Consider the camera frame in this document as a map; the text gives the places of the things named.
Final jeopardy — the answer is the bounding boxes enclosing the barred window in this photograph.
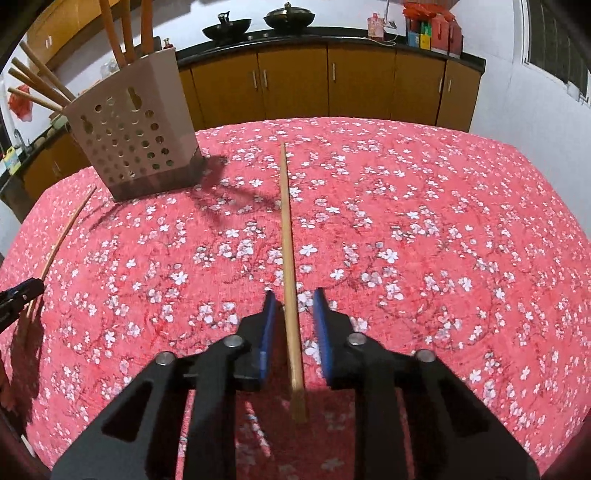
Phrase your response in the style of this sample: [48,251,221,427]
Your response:
[521,0,591,101]

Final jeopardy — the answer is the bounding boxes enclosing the wooden upper wall cabinet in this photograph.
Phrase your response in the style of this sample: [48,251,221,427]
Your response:
[18,0,118,86]

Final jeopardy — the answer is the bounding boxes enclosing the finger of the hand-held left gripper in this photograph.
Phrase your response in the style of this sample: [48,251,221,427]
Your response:
[0,278,46,332]

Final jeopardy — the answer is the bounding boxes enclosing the wooden lower kitchen cabinets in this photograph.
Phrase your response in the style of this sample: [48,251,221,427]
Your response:
[18,41,483,201]

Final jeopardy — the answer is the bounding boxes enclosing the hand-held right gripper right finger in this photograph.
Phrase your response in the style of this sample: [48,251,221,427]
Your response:
[313,289,541,480]

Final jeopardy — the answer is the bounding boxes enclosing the red gift boxes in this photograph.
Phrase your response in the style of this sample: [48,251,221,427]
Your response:
[403,2,464,57]

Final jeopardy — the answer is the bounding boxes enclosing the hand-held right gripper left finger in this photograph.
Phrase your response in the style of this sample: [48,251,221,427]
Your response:
[51,290,278,480]

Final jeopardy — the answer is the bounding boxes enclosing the pink bottles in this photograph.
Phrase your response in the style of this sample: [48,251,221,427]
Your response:
[366,12,387,43]

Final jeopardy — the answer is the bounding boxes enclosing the black kitchen countertop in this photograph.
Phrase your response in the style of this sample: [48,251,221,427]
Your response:
[0,25,487,197]

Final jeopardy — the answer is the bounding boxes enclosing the red plastic bag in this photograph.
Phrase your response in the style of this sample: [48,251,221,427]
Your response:
[8,89,34,123]

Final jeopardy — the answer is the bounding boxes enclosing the grey perforated utensil holder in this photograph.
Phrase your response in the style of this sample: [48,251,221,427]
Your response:
[61,46,205,202]

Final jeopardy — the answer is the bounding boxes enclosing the black wok with lid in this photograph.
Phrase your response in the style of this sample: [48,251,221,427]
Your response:
[263,1,317,31]

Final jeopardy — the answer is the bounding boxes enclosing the red floral tablecloth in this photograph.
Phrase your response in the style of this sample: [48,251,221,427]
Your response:
[0,116,591,480]

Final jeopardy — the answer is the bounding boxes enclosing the yellow detergent bottle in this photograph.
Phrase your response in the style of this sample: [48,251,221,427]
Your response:
[2,146,22,175]

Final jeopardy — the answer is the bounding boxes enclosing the green and yellow box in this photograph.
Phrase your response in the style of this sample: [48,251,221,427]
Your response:
[408,19,433,49]

